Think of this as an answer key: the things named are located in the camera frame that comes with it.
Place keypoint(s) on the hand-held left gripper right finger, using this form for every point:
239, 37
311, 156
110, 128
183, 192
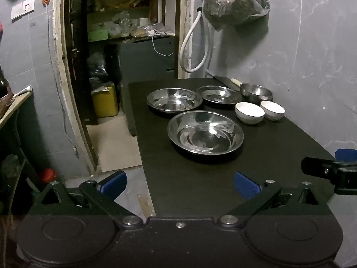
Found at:
246, 185

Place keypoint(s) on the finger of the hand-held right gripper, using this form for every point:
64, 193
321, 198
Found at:
347, 154
318, 167

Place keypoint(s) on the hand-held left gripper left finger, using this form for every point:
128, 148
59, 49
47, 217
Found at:
113, 184

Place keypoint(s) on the large steel plate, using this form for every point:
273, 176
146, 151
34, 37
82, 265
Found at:
205, 134

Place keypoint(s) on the white ceramic bowl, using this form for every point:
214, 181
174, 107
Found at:
249, 113
273, 111

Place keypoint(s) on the steel bowl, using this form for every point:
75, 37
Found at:
255, 92

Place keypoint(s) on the small steel plate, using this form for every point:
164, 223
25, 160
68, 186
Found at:
219, 95

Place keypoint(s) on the medium steel plate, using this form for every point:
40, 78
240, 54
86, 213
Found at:
174, 100

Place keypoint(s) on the dark bottle with red cap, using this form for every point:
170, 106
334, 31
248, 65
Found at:
47, 175

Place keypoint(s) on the yellow jerry can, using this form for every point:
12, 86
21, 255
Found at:
105, 102

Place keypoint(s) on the black plastic bag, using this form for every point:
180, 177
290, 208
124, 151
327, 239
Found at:
97, 69

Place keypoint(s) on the wooden side table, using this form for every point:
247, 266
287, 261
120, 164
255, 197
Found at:
16, 103

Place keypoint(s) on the dark metal cabinet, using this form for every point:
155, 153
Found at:
145, 61

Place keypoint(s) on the white crumpled paper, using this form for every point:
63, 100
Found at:
24, 91

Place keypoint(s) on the dark wooden door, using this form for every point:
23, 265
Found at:
76, 47

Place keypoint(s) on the green box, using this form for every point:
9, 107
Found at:
97, 35

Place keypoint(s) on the pile of clear plastic bags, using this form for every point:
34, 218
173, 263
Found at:
122, 25

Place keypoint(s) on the hanging plastic bag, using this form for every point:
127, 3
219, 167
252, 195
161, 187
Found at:
234, 2

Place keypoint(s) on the white wall switch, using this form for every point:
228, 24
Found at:
23, 7

